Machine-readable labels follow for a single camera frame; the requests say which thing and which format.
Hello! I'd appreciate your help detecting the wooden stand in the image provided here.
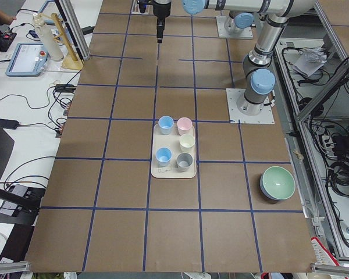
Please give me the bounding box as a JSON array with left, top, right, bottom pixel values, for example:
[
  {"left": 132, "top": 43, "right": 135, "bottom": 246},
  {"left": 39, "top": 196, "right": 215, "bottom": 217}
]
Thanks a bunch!
[{"left": 40, "top": 13, "right": 83, "bottom": 70}]

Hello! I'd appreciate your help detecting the pink plastic cup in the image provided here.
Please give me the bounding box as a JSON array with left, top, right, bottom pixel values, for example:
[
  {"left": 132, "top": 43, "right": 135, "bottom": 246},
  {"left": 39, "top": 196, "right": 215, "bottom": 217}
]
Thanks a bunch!
[{"left": 177, "top": 117, "right": 193, "bottom": 135}]

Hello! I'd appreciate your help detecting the light blue cup far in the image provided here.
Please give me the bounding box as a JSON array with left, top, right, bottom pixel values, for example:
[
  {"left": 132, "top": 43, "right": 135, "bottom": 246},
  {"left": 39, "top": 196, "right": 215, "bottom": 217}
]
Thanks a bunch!
[{"left": 158, "top": 116, "right": 174, "bottom": 135}]

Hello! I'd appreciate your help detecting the grey plastic cup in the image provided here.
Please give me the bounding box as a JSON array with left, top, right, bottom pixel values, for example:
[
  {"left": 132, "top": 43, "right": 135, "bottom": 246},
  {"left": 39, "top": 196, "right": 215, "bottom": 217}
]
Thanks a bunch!
[{"left": 176, "top": 152, "right": 193, "bottom": 171}]

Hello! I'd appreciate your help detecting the white plastic bottle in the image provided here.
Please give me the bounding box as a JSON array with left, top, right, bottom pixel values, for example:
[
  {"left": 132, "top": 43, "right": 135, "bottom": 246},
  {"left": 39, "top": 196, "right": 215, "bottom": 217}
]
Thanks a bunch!
[{"left": 33, "top": 13, "right": 64, "bottom": 61}]

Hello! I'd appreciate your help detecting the black monitor stand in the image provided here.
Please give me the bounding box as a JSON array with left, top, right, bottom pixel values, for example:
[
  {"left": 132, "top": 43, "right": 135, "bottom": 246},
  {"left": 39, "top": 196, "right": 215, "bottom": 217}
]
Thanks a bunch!
[{"left": 0, "top": 126, "right": 45, "bottom": 226}]

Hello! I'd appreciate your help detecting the cream plastic cup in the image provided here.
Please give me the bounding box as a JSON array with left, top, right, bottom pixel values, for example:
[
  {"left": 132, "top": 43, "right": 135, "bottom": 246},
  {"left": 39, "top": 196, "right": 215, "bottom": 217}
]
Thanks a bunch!
[{"left": 179, "top": 134, "right": 195, "bottom": 152}]

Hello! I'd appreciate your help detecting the crumpled white paper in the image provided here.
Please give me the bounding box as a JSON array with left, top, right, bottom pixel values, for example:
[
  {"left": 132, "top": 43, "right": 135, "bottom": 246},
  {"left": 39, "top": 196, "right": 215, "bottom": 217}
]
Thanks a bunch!
[{"left": 292, "top": 46, "right": 327, "bottom": 77}]

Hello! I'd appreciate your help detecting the light blue cup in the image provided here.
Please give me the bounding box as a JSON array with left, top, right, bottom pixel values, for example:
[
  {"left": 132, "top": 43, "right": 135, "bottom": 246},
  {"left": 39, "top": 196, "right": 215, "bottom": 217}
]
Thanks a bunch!
[
  {"left": 155, "top": 147, "right": 172, "bottom": 167},
  {"left": 158, "top": 116, "right": 174, "bottom": 135}
]

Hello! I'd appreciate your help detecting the light blue cup near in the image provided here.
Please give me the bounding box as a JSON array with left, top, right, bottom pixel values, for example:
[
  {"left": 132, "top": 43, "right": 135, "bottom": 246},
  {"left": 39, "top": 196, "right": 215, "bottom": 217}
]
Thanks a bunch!
[{"left": 155, "top": 147, "right": 172, "bottom": 167}]

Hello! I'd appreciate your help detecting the aluminium frame post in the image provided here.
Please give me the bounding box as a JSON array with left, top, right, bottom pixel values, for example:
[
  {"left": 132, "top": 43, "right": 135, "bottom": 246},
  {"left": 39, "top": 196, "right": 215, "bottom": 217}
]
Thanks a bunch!
[{"left": 55, "top": 0, "right": 90, "bottom": 60}]

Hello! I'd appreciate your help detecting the beige plastic tray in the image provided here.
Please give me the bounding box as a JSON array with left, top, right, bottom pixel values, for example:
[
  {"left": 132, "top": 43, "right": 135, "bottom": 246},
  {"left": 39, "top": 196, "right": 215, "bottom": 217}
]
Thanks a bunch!
[{"left": 151, "top": 124, "right": 197, "bottom": 178}]

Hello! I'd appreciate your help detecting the green and blue bowl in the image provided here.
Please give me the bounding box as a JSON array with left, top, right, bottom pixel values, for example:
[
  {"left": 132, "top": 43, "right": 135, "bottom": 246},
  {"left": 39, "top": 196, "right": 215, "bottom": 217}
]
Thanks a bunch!
[{"left": 259, "top": 166, "right": 296, "bottom": 201}]

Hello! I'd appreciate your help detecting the black power adapter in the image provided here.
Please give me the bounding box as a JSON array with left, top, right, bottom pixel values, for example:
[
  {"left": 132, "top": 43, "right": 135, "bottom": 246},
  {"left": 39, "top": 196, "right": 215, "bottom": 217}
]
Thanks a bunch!
[{"left": 0, "top": 119, "right": 20, "bottom": 130}]

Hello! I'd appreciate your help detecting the blue teach pendant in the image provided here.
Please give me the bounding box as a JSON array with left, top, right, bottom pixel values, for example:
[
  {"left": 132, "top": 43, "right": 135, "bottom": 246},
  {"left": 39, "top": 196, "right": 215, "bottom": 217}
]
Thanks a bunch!
[{"left": 6, "top": 43, "right": 48, "bottom": 77}]

